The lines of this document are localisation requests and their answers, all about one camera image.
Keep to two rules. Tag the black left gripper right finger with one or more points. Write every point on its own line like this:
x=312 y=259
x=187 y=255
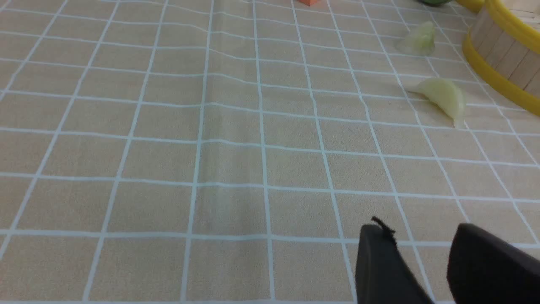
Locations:
x=484 y=269

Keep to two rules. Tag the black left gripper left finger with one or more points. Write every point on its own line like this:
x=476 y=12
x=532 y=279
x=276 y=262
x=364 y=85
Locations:
x=382 y=276

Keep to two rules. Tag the pale green dumpling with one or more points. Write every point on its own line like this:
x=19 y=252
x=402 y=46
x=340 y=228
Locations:
x=418 y=42
x=444 y=94

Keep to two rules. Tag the bamboo steamer tray yellow rims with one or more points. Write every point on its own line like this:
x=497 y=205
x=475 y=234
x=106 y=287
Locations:
x=503 y=48

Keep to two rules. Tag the beige checkered tablecloth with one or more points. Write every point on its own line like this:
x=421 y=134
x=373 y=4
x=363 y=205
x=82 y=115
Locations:
x=229 y=151

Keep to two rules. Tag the green toy apple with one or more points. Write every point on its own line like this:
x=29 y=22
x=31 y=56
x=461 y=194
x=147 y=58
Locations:
x=435 y=3

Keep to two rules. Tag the orange foam cube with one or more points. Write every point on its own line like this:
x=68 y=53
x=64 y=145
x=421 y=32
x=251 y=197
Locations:
x=309 y=2

